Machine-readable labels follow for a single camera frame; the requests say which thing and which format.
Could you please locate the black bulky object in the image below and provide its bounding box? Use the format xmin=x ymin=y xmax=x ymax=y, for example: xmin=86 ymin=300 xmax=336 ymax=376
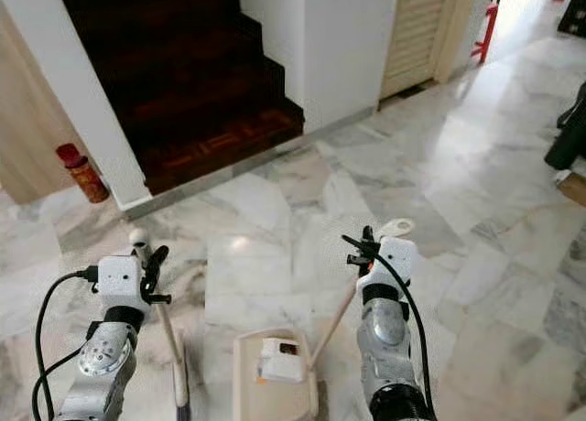
xmin=544 ymin=77 xmax=586 ymax=173

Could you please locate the dark wooden staircase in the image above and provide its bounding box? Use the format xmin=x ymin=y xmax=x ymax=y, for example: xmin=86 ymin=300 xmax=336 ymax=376
xmin=54 ymin=0 xmax=306 ymax=196

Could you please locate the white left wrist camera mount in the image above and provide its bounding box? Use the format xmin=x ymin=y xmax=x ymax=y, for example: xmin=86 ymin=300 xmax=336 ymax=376
xmin=95 ymin=254 xmax=148 ymax=315

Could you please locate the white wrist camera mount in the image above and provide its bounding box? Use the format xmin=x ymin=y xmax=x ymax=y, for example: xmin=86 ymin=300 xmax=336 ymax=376
xmin=364 ymin=237 xmax=422 ymax=291
xmin=95 ymin=254 xmax=148 ymax=315

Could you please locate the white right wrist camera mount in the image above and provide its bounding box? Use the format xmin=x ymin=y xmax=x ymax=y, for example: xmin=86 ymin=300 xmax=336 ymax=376
xmin=364 ymin=237 xmax=422 ymax=291

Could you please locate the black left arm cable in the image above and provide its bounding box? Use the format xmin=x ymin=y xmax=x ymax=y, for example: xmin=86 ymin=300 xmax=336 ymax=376
xmin=31 ymin=266 xmax=103 ymax=421

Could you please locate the brown cardboard box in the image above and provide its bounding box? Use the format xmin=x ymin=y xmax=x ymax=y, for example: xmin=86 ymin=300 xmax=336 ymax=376
xmin=555 ymin=168 xmax=586 ymax=209

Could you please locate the light wooden wall panel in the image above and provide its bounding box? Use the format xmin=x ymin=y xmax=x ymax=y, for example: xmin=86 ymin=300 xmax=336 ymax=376
xmin=0 ymin=0 xmax=90 ymax=208

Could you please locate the broom with wooden handle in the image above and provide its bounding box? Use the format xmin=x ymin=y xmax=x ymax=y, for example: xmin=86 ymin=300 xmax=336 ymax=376
xmin=126 ymin=226 xmax=193 ymax=415

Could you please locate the beige long-handled dustpan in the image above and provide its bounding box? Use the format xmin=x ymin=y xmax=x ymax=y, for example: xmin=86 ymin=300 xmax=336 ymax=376
xmin=233 ymin=217 xmax=418 ymax=421

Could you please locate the beige louvered door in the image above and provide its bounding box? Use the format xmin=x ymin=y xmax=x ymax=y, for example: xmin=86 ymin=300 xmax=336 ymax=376
xmin=376 ymin=0 xmax=483 ymax=101

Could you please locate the red cylindrical bottle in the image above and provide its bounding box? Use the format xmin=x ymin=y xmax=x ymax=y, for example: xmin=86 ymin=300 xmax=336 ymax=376
xmin=54 ymin=143 xmax=112 ymax=205

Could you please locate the white crumpled paper trash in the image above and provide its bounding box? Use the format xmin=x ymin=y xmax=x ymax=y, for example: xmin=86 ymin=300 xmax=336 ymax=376
xmin=257 ymin=336 xmax=306 ymax=384

